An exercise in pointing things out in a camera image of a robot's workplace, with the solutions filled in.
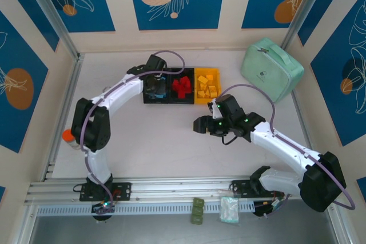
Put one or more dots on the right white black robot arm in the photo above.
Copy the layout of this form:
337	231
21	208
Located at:
280	144

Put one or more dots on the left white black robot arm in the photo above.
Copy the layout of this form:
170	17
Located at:
120	89

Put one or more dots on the black plastic bin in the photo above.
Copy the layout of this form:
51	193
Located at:
183	100
155	100

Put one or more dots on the yellow plastic bin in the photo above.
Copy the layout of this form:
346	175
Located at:
206	101

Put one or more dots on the mint green zip bag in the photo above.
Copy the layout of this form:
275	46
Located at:
266	67

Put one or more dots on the olive green square block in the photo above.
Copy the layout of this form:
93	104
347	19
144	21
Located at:
196	220
198	202
197	211

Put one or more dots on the clear plastic bag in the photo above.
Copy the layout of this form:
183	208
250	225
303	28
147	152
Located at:
228	208

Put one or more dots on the base electronics wiring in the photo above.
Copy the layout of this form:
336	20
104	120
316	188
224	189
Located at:
270	204
103	205

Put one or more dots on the orange lid bottle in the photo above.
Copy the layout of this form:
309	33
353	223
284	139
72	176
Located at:
68	135

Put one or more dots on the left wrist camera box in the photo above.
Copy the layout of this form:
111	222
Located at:
155	61

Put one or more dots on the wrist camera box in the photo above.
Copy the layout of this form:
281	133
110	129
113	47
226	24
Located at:
155	61
228	105

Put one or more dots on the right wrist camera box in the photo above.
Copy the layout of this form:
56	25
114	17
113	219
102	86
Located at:
228	105

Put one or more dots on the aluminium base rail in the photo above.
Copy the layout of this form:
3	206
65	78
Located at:
186	187

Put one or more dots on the aluminium side rail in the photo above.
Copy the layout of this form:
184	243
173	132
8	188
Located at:
300	118
73	78

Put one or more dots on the aluminium frame post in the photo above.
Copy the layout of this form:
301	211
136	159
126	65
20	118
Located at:
52	12
300	12

